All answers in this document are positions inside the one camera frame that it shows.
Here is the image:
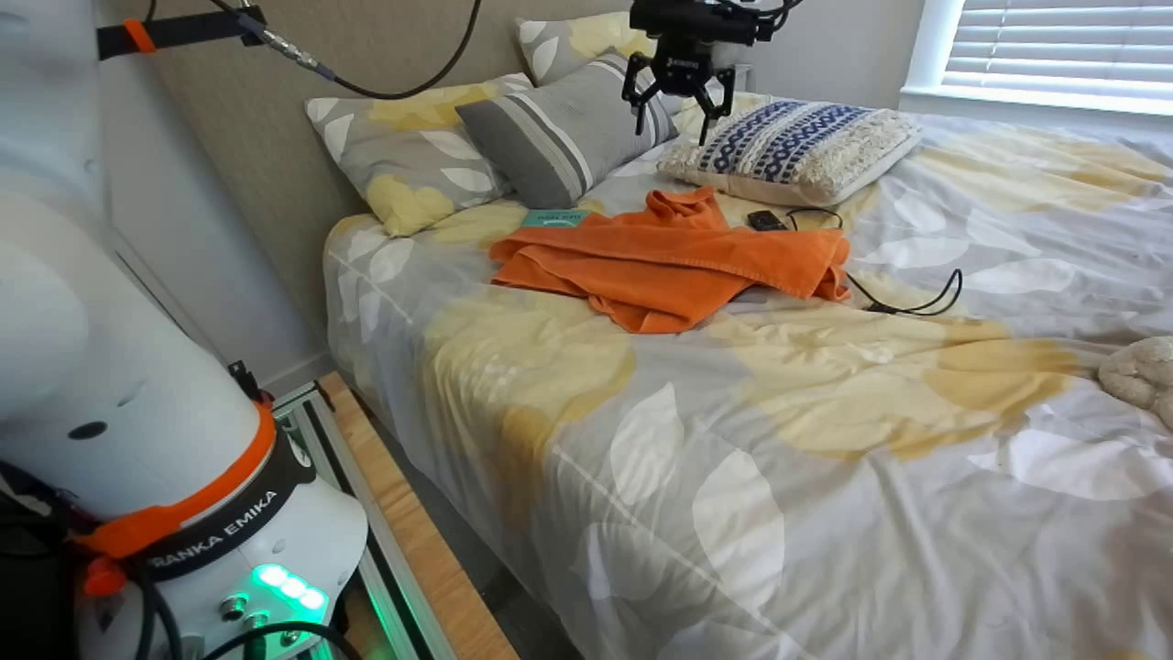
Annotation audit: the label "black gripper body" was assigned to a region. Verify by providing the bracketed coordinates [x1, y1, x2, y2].
[628, 0, 786, 93]

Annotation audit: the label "orange towel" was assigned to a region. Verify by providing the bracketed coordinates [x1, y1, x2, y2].
[490, 188, 849, 335]

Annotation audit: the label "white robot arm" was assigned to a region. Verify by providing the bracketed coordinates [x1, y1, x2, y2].
[0, 0, 368, 660]

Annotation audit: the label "beige blue patterned pillow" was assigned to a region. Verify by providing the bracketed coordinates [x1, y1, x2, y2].
[660, 99, 920, 209]

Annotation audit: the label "grey striped pillow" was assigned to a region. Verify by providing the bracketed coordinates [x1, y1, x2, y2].
[457, 52, 674, 209]

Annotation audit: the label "black remote control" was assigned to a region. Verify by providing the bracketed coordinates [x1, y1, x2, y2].
[745, 209, 792, 230]

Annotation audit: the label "teal paperback book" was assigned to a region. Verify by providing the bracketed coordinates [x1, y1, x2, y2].
[522, 209, 591, 226]

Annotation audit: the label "grey yellow leaf pillow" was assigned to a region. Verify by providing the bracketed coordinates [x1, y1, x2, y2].
[304, 73, 532, 235]

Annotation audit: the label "white window blinds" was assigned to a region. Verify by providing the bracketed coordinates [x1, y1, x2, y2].
[943, 0, 1173, 104]

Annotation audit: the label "beige upholstered headboard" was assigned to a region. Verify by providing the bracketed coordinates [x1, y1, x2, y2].
[116, 0, 632, 348]

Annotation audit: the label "grey yellow leaf duvet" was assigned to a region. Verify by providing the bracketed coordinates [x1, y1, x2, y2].
[321, 116, 1173, 660]

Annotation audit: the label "thin black charging cable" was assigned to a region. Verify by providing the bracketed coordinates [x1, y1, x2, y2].
[780, 202, 968, 323]

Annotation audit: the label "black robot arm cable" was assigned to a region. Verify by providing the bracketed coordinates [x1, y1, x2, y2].
[211, 0, 488, 104]

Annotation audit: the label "wooden bed frame rail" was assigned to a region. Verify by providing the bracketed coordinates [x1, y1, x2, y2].
[320, 375, 516, 660]

